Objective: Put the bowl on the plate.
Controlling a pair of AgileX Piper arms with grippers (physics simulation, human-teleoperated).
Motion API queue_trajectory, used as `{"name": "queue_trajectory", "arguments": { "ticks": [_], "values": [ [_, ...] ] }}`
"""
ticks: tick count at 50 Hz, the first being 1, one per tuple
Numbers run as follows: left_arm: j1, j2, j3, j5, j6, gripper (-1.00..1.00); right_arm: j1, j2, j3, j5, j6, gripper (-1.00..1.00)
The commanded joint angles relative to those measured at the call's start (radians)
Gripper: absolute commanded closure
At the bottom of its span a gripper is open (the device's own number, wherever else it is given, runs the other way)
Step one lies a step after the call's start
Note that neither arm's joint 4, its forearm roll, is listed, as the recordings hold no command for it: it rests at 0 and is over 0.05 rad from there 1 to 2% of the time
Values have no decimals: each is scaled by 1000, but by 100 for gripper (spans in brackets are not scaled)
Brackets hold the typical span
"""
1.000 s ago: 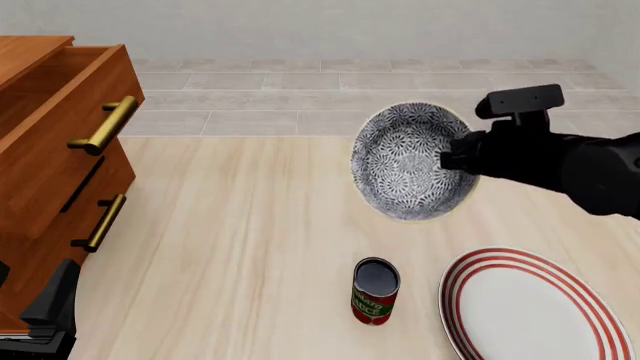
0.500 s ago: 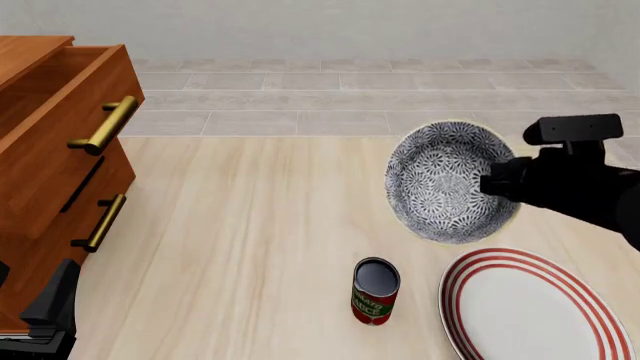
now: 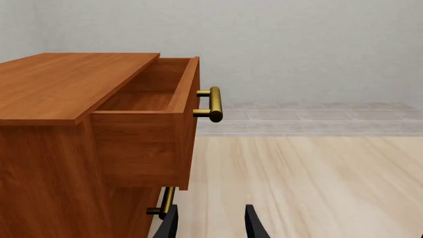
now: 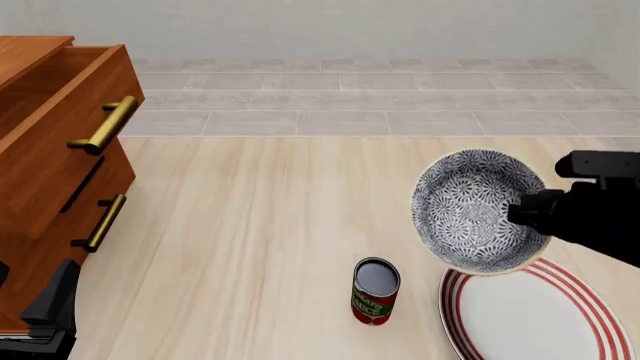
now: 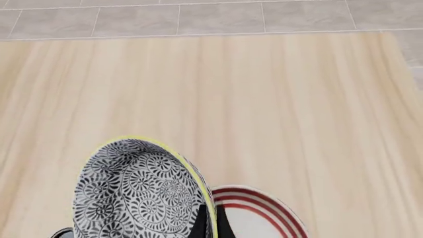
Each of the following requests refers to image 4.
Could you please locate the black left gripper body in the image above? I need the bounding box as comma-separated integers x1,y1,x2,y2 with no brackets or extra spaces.
0,324,78,360

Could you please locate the black patterned bowl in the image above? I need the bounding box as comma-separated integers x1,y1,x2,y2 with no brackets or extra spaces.
410,148,554,277

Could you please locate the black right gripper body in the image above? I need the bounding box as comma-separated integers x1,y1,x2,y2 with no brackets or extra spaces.
547,178,640,270

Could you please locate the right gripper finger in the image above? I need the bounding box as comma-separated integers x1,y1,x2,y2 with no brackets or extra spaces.
506,188,567,236

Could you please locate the tomato sauce tin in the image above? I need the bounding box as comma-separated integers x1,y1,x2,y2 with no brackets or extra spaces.
350,256,402,327

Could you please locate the wooden cabinet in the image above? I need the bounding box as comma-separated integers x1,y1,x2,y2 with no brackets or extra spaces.
0,35,146,333

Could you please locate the wooden cabinet drawer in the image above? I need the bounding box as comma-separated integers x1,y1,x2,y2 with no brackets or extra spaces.
0,43,146,177
0,136,137,240
0,182,135,333

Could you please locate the white plate with red rings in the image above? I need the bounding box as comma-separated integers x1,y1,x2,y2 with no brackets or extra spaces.
438,257,638,360

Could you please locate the brass drawer handle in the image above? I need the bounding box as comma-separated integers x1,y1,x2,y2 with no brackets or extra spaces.
70,193,128,254
66,95,140,157

